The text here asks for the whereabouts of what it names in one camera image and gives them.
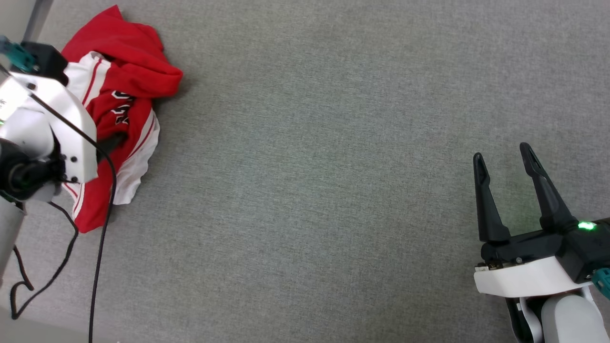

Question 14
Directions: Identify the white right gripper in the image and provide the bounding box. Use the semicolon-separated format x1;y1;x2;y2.
473;141;594;298

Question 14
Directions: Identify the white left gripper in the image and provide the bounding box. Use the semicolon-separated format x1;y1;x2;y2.
0;71;128;185

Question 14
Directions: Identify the red and white jersey shirt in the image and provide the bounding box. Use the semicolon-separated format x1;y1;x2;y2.
61;5;184;234

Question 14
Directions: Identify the long thin black cable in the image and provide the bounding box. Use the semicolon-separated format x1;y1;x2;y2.
0;62;118;343

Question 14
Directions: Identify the looped thin black cable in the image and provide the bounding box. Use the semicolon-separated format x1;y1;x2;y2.
10;200;80;321

